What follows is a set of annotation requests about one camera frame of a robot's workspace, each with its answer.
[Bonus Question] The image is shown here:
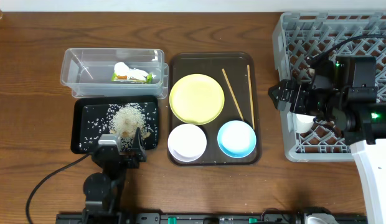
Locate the white cup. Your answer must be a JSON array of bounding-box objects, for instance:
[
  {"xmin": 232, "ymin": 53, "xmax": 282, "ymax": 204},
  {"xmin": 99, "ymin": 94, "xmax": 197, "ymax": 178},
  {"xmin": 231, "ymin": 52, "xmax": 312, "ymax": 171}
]
[{"xmin": 293, "ymin": 113, "xmax": 315, "ymax": 134}]

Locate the wooden chopstick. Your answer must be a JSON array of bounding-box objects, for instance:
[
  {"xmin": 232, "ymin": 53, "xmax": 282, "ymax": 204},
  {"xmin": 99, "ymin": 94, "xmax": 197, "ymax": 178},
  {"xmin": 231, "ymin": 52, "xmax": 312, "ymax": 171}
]
[
  {"xmin": 222, "ymin": 68, "xmax": 244, "ymax": 121},
  {"xmin": 247, "ymin": 64, "xmax": 255, "ymax": 130}
]

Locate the light blue bowl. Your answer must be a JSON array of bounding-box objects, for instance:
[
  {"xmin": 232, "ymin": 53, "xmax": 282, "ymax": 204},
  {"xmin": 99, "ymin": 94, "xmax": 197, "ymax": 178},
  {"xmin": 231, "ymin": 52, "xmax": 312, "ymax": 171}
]
[{"xmin": 217, "ymin": 120, "xmax": 257, "ymax": 159}]

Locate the green snack wrapper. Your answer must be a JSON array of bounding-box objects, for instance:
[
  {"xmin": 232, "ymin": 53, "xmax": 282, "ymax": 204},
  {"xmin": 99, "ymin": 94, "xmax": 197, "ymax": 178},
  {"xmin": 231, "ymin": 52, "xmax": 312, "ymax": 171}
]
[{"xmin": 111, "ymin": 73, "xmax": 155, "ymax": 84}]

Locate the yellow plate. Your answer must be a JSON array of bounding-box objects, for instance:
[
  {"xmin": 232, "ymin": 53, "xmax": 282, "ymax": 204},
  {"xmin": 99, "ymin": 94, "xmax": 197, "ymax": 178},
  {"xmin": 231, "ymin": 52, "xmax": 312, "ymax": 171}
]
[{"xmin": 169, "ymin": 74, "xmax": 225, "ymax": 125}]

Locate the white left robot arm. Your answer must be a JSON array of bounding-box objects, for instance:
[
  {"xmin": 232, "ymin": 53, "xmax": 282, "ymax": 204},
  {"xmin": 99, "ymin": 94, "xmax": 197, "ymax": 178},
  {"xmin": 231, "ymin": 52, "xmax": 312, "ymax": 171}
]
[{"xmin": 82, "ymin": 128, "xmax": 147, "ymax": 223}]

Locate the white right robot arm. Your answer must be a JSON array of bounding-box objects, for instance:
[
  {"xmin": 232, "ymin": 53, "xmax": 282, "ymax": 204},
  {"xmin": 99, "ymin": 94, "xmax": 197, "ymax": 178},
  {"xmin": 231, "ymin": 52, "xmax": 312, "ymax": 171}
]
[{"xmin": 268, "ymin": 55, "xmax": 386, "ymax": 223}]

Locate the spilled rice food waste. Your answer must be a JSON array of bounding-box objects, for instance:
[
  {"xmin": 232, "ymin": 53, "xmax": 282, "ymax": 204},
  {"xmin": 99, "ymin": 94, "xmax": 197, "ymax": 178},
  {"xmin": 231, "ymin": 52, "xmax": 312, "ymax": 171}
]
[{"xmin": 77, "ymin": 102, "xmax": 159, "ymax": 153}]

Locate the black waste tray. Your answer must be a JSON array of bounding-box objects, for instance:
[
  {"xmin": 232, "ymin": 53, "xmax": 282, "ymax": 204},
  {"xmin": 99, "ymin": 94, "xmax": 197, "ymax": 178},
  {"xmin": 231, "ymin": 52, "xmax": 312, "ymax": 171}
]
[{"xmin": 70, "ymin": 96, "xmax": 159, "ymax": 154}]

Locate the grey dishwasher rack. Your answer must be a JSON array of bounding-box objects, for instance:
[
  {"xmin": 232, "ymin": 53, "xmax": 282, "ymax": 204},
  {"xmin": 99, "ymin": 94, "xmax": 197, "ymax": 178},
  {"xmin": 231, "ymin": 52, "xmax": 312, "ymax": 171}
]
[{"xmin": 272, "ymin": 12, "xmax": 386, "ymax": 162}]

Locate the clear plastic waste bin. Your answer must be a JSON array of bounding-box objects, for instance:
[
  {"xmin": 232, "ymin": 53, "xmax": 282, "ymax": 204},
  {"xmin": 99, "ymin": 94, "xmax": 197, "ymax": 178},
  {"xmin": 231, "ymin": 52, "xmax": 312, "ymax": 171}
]
[{"xmin": 60, "ymin": 48, "xmax": 169, "ymax": 99}]

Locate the dark brown serving tray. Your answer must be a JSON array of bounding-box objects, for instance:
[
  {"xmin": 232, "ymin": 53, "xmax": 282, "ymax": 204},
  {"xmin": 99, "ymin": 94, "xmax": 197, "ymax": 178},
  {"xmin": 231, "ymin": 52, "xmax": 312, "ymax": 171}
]
[{"xmin": 167, "ymin": 52, "xmax": 262, "ymax": 167}]

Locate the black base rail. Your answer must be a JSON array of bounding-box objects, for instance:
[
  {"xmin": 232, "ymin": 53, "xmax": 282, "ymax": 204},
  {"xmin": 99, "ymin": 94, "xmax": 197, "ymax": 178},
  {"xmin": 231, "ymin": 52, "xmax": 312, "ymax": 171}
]
[{"xmin": 55, "ymin": 207, "xmax": 368, "ymax": 224}]

